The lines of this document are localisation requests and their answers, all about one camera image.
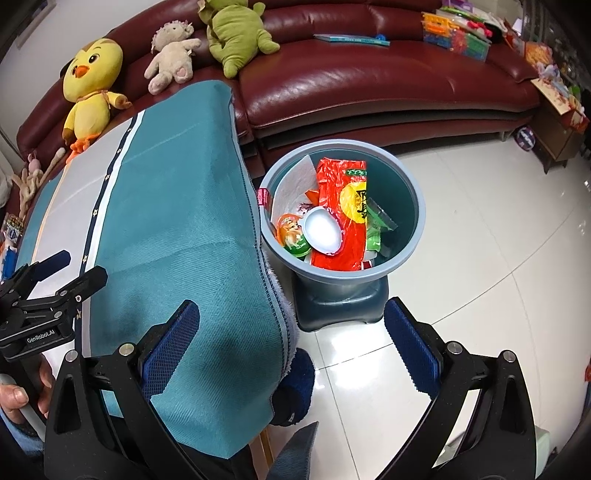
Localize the beige lamb plush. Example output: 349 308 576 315
144 20 201 96

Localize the blue grey trash bin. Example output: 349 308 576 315
256 138 427 289

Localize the tan long-limbed plush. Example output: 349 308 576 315
12 147 66 220

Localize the colourful toy block pile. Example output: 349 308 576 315
422 7 493 61

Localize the cardboard toy box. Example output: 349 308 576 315
523 41 590 163

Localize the white plastic egg half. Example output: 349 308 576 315
298 206 342 256

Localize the dark red leather sofa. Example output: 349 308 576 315
15 0 541 172

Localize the green dinosaur plush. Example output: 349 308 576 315
198 0 280 79

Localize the orange green egg capsule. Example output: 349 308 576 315
276 213 311 258

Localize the red fruit plastic bag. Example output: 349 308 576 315
311 157 367 271

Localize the teal Steelers table cloth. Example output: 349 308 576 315
18 81 297 458

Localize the yellow duck plush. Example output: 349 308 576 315
62 38 132 155

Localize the person left hand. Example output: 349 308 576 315
1 354 55 425

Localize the blue flat book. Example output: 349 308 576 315
314 34 391 47

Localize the white paper napkin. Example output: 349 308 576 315
271 155 318 222

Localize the green snack wrapper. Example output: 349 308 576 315
363 197 398 261

